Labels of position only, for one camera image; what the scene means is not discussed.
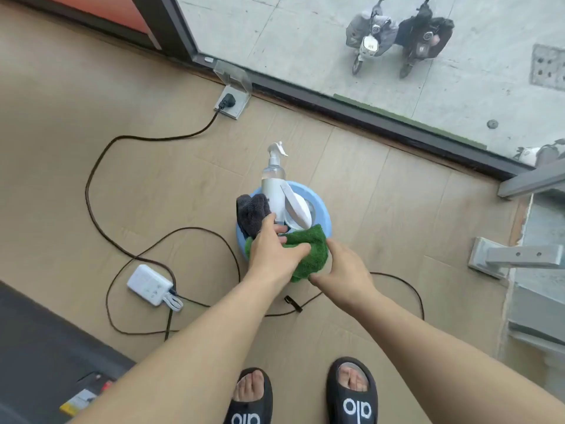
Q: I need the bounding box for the person's left hand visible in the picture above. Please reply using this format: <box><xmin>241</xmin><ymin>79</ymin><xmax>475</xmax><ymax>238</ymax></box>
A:
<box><xmin>245</xmin><ymin>213</ymin><xmax>312</xmax><ymax>296</ymax></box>

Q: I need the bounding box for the person's right hand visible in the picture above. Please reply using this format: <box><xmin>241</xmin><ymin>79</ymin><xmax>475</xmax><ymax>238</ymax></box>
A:
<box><xmin>307</xmin><ymin>238</ymin><xmax>380</xmax><ymax>319</ymax></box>

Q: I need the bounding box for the green cloth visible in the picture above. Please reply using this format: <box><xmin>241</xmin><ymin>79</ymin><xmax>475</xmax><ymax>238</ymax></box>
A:
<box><xmin>245</xmin><ymin>223</ymin><xmax>330</xmax><ymax>283</ymax></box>

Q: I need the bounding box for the clear spray bottle white trigger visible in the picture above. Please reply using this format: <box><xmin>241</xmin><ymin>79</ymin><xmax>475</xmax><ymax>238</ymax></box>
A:
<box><xmin>260</xmin><ymin>141</ymin><xmax>290</xmax><ymax>222</ymax></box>

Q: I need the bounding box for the black orange-striped treadmill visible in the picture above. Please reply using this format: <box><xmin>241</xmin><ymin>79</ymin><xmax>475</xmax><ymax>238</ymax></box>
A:
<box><xmin>0</xmin><ymin>280</ymin><xmax>137</xmax><ymax>424</ymax></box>

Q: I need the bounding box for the person's left forearm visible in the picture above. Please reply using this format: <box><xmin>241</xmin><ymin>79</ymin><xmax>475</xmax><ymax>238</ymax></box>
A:
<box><xmin>72</xmin><ymin>271</ymin><xmax>288</xmax><ymax>424</ymax></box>

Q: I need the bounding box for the person's right forearm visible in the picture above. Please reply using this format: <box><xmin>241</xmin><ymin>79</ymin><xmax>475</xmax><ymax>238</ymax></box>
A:
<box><xmin>351</xmin><ymin>289</ymin><xmax>565</xmax><ymax>424</ymax></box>

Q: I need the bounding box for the dark grey cloth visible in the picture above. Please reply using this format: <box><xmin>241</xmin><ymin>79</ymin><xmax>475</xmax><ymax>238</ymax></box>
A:
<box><xmin>236</xmin><ymin>193</ymin><xmax>272</xmax><ymax>239</ymax></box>

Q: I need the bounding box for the person's right foot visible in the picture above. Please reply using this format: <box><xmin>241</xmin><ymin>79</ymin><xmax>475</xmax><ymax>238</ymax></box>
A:
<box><xmin>337</xmin><ymin>365</ymin><xmax>370</xmax><ymax>392</ymax></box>

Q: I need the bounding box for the person's foot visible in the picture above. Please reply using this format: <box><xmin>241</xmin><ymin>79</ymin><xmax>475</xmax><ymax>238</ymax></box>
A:
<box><xmin>232</xmin><ymin>369</ymin><xmax>265</xmax><ymax>402</ymax></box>
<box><xmin>337</xmin><ymin>365</ymin><xmax>370</xmax><ymax>392</ymax></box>

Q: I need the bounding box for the person's left foot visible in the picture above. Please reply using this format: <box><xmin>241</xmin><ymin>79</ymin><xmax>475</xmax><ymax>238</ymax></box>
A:
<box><xmin>232</xmin><ymin>369</ymin><xmax>265</xmax><ymax>402</ymax></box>

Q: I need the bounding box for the white plastic scoop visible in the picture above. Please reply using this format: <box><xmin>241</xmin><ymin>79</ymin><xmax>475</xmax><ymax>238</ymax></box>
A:
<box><xmin>281</xmin><ymin>181</ymin><xmax>315</xmax><ymax>231</ymax></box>

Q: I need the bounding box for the blue plastic bucket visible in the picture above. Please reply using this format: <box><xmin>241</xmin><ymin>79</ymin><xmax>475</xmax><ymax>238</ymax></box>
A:
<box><xmin>235</xmin><ymin>180</ymin><xmax>333</xmax><ymax>283</ymax></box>

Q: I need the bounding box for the white power strip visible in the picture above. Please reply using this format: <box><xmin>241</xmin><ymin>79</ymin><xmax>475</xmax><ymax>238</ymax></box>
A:
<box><xmin>127</xmin><ymin>263</ymin><xmax>174</xmax><ymax>307</ymax></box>

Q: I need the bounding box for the black right slipper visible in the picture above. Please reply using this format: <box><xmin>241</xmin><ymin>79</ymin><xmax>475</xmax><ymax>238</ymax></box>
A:
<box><xmin>325</xmin><ymin>357</ymin><xmax>379</xmax><ymax>424</ymax></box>

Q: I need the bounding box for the black slipper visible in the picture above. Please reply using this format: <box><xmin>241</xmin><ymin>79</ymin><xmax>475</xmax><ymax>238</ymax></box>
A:
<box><xmin>222</xmin><ymin>367</ymin><xmax>274</xmax><ymax>424</ymax></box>
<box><xmin>325</xmin><ymin>357</ymin><xmax>379</xmax><ymax>424</ymax></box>

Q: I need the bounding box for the floor socket with clear cover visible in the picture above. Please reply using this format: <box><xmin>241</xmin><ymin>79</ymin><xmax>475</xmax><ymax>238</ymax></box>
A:
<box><xmin>213</xmin><ymin>59</ymin><xmax>253</xmax><ymax>121</ymax></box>

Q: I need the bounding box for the black left slipper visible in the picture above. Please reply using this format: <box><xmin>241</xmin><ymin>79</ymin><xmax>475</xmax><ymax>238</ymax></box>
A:
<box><xmin>222</xmin><ymin>367</ymin><xmax>274</xmax><ymax>424</ymax></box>

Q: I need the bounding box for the grey metal beam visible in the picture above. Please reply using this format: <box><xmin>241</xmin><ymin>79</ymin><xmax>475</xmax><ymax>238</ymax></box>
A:
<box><xmin>497</xmin><ymin>156</ymin><xmax>565</xmax><ymax>199</ymax></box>

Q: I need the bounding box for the grey white scooter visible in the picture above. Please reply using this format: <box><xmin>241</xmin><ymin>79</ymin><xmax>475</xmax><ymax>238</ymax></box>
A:
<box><xmin>514</xmin><ymin>138</ymin><xmax>565</xmax><ymax>168</ymax></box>

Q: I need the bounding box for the black scooter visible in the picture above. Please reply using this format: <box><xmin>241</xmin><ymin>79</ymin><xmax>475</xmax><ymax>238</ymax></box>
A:
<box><xmin>394</xmin><ymin>0</ymin><xmax>456</xmax><ymax>80</ymax></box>

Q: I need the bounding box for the square grey drain cover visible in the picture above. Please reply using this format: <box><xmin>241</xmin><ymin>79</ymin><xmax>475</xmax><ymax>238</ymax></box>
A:
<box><xmin>529</xmin><ymin>44</ymin><xmax>565</xmax><ymax>91</ymax></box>

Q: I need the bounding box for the orange panel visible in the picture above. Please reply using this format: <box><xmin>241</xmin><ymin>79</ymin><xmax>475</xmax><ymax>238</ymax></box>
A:
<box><xmin>37</xmin><ymin>0</ymin><xmax>153</xmax><ymax>36</ymax></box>

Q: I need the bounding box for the black cable with strap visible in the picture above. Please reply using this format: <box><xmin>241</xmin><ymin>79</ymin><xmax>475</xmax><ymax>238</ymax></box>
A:
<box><xmin>105</xmin><ymin>227</ymin><xmax>426</xmax><ymax>342</ymax></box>

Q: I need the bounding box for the white coiled cable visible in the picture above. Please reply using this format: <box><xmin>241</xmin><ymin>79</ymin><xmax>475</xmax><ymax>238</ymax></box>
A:
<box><xmin>161</xmin><ymin>290</ymin><xmax>184</xmax><ymax>312</ymax></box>

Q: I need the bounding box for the grey metal bracket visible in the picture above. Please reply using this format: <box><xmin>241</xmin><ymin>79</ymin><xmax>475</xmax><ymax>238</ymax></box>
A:
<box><xmin>467</xmin><ymin>237</ymin><xmax>565</xmax><ymax>279</ymax></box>

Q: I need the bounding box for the black window frame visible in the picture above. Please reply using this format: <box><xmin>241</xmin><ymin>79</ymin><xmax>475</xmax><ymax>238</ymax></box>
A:
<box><xmin>128</xmin><ymin>0</ymin><xmax>537</xmax><ymax>181</ymax></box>

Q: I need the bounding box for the black power strip cable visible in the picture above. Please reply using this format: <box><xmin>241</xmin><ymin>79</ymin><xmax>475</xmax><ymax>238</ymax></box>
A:
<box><xmin>85</xmin><ymin>101</ymin><xmax>224</xmax><ymax>287</ymax></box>

